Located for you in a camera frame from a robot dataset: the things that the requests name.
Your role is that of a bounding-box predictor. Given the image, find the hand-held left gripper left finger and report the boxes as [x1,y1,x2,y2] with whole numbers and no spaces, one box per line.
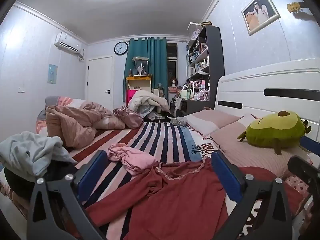
[26,149,108,240]

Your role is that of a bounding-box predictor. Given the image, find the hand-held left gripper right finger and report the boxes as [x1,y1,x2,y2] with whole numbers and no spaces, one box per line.
[211,151,293,240]

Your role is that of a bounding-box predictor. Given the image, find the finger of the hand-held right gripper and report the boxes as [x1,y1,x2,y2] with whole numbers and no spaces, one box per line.
[300,135,320,154]

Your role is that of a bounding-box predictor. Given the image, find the dark red garment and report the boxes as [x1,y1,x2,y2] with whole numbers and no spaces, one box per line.
[84,157,304,240]

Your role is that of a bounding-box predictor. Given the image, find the pink striped pillow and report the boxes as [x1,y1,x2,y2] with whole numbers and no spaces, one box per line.
[184,108,244,137]
[209,116,313,173]

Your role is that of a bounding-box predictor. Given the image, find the green avocado plush toy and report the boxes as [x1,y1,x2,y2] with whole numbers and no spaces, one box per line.
[237,110,312,155]

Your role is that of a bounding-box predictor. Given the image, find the pink garment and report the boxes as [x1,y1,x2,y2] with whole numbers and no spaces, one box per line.
[107,142,158,176]

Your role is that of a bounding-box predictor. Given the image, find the white bed headboard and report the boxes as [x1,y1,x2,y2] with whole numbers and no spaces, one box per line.
[214,58,320,145]

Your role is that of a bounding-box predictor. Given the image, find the pale grey garment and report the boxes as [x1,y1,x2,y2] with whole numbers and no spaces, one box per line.
[0,131,78,177]

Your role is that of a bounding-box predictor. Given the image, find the shiny pink bag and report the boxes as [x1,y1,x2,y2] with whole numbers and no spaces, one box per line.
[113,105,143,130]

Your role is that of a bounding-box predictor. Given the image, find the black garment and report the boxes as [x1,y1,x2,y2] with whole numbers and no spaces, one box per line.
[4,159,78,198]

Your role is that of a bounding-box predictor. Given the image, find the striped blanket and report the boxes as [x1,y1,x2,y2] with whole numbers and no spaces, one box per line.
[0,121,310,240]

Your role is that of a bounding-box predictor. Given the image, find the pile of cream laundry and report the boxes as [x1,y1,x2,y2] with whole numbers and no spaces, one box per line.
[128,89,170,118]

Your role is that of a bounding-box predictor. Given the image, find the white door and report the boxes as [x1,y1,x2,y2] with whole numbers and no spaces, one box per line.
[86,56,113,112]

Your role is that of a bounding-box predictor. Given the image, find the yellow shelf unit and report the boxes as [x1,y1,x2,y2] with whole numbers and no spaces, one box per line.
[125,76,152,105]

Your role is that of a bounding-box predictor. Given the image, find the wig on stand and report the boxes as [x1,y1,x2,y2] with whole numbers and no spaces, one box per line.
[168,77,178,93]

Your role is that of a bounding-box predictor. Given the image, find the clear display case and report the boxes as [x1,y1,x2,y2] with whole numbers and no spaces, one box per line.
[132,56,150,77]

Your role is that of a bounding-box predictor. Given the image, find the dark bookshelf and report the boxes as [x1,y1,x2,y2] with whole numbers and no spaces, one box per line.
[186,21,225,110]

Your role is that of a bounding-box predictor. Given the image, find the teal curtain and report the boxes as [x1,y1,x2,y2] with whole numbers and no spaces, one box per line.
[123,37,168,110]

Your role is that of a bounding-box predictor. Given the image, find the window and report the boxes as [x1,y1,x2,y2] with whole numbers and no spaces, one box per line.
[166,43,178,80]

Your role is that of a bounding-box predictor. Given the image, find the white air conditioner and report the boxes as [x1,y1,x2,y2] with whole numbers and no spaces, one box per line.
[54,32,85,60]

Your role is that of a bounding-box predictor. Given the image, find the yellow guitar headstock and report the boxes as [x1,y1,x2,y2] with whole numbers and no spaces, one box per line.
[286,1,309,13]

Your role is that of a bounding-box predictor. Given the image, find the pale blue wall poster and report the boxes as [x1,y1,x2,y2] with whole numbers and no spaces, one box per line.
[47,64,58,84]

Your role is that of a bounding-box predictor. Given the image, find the black wall clock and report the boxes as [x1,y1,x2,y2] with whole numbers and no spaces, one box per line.
[114,41,129,55]

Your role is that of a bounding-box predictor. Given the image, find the framed wall photo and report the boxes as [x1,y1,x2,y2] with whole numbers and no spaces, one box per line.
[241,0,281,36]

